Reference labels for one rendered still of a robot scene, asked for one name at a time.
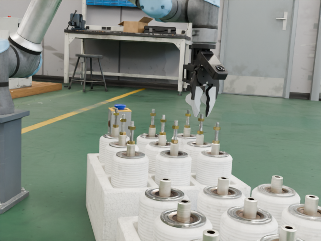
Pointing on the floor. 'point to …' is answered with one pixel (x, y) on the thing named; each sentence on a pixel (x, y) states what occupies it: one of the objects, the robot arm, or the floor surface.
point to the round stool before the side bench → (86, 71)
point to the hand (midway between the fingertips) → (203, 112)
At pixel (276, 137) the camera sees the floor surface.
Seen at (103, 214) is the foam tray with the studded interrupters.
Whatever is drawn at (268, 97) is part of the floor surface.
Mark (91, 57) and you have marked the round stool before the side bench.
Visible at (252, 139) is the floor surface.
